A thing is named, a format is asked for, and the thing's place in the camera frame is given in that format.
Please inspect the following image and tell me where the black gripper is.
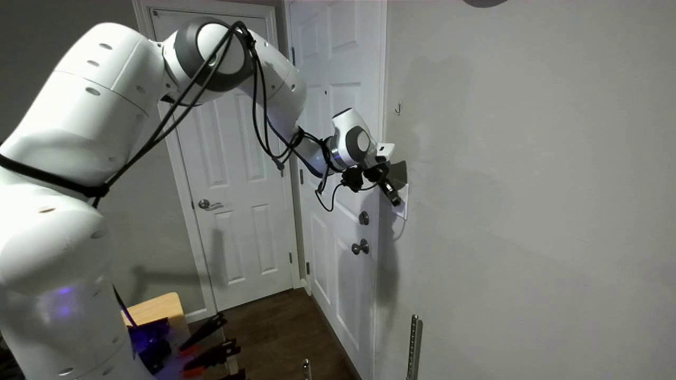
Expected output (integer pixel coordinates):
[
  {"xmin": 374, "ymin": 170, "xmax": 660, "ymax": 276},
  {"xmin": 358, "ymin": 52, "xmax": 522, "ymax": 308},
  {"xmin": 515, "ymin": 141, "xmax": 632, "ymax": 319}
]
[{"xmin": 359, "ymin": 160, "xmax": 410, "ymax": 210}]

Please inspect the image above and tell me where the black device with blue light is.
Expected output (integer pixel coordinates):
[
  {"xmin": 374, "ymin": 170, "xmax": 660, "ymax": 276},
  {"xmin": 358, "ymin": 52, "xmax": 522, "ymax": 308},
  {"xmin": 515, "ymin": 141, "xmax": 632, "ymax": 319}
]
[{"xmin": 129, "ymin": 319, "xmax": 175, "ymax": 374}]

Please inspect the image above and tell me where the white panel door black knob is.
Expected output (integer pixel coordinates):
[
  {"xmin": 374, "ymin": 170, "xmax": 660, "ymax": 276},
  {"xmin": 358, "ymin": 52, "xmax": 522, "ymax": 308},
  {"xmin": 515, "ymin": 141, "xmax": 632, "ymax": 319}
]
[{"xmin": 286, "ymin": 0, "xmax": 390, "ymax": 378}]

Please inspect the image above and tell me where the dark round ceiling fixture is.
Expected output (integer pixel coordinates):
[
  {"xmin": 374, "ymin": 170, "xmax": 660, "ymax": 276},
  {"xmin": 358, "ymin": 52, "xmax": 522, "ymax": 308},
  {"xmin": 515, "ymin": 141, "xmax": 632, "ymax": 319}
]
[{"xmin": 460, "ymin": 0, "xmax": 512, "ymax": 10}]

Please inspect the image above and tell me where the red black clamp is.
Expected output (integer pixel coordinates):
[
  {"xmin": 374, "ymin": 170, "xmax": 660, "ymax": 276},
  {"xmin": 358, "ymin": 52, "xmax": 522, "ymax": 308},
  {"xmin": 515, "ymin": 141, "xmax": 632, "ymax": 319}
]
[
  {"xmin": 178, "ymin": 313, "xmax": 230, "ymax": 355},
  {"xmin": 185, "ymin": 339, "xmax": 244, "ymax": 376}
]

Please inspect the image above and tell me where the cardboard box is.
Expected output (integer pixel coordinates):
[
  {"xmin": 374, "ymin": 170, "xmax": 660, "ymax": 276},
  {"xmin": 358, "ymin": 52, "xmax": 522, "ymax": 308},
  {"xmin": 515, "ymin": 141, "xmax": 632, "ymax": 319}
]
[{"xmin": 121, "ymin": 291, "xmax": 191, "ymax": 346}]

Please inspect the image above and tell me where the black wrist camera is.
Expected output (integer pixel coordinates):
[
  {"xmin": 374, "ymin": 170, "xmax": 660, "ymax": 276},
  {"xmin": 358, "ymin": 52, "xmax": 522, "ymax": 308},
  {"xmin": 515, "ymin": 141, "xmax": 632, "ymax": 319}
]
[{"xmin": 341, "ymin": 168, "xmax": 365, "ymax": 195}]

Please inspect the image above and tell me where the white panel door silver handle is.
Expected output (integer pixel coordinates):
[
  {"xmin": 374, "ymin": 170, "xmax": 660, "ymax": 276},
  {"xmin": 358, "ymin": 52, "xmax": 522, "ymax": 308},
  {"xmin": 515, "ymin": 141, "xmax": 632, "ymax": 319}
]
[{"xmin": 145, "ymin": 5, "xmax": 302, "ymax": 314}]

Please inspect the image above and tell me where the slotted metal wall rail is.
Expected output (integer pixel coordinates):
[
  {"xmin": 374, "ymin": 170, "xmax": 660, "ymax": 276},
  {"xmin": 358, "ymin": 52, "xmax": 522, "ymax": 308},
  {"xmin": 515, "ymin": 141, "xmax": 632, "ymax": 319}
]
[{"xmin": 407, "ymin": 314, "xmax": 426, "ymax": 380}]

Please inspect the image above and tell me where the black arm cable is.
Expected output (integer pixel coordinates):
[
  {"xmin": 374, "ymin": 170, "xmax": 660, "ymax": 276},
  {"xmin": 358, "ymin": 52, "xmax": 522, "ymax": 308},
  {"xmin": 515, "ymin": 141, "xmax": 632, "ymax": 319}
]
[{"xmin": 0, "ymin": 20, "xmax": 343, "ymax": 214}]

